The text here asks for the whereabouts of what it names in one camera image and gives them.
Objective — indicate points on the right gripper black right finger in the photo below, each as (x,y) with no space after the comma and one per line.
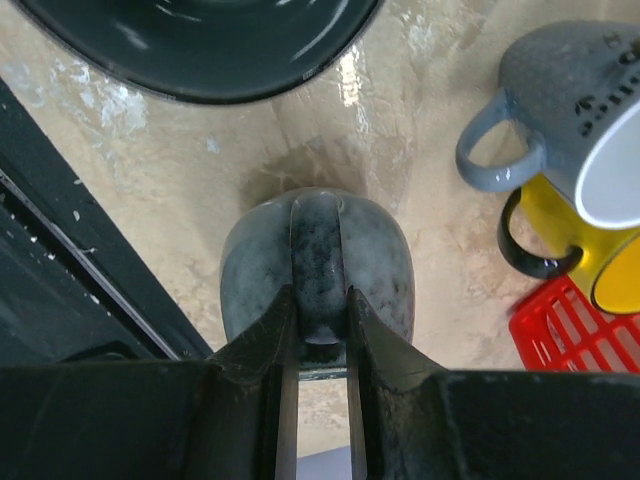
(410,418)

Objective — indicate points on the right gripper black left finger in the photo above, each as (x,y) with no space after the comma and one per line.
(231,416)

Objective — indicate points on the light grey-blue upside-down mug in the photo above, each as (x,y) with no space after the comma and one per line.
(321,242)

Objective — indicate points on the yellow mug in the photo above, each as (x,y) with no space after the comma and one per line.
(603,264)

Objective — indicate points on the dark grey upside-down mug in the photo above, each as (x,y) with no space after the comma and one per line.
(206,52)

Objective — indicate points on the grey-blue white-lined mug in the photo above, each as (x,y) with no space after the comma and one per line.
(572,90)

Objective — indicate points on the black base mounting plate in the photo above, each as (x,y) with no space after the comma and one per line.
(72,287)

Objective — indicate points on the red plastic shopping basket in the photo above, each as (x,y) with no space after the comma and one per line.
(555,328)

